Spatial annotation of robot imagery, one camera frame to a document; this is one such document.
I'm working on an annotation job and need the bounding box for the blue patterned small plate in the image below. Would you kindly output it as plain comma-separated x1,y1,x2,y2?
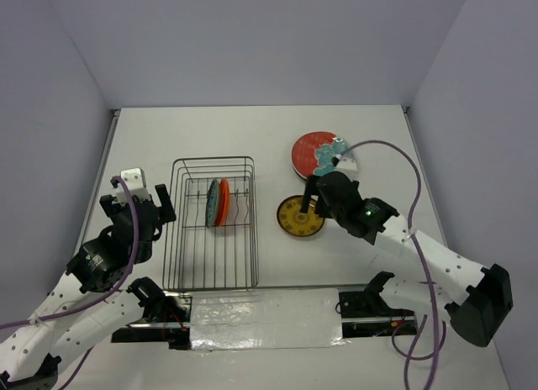
205,179,219,228

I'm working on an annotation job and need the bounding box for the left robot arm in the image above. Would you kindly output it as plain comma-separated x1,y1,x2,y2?
1,177,184,389

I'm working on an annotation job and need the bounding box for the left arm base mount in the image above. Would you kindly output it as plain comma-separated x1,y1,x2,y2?
110,292,193,350

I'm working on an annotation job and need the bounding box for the metal wire dish rack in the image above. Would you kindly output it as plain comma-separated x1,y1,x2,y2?
161,155,259,292

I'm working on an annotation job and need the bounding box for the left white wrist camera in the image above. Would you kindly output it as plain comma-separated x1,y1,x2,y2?
111,167,151,205

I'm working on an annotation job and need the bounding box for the yellow patterned small plate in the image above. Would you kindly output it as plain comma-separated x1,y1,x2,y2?
276,195,324,239

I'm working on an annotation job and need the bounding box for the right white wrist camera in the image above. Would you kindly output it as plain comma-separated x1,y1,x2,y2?
331,149,359,173

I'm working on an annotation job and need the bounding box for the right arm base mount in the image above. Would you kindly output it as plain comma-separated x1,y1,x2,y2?
335,286,417,340

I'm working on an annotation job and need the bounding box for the silver foil tape sheet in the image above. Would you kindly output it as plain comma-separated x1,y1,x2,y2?
190,288,345,350

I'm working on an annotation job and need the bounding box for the dark teal glazed plate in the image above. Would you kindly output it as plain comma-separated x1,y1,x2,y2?
293,169,359,181

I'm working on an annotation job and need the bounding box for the red and teal floral plate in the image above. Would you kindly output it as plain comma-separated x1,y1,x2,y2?
291,131,350,177

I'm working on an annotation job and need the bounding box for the orange small plate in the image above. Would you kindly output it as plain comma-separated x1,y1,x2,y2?
215,177,230,227

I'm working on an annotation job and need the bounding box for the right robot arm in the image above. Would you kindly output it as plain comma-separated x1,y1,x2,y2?
301,171,514,347

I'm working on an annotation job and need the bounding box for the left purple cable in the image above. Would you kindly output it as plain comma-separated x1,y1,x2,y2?
0,177,142,390

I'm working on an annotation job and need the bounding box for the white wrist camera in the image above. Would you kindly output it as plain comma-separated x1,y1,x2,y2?
331,149,359,173
111,167,151,205

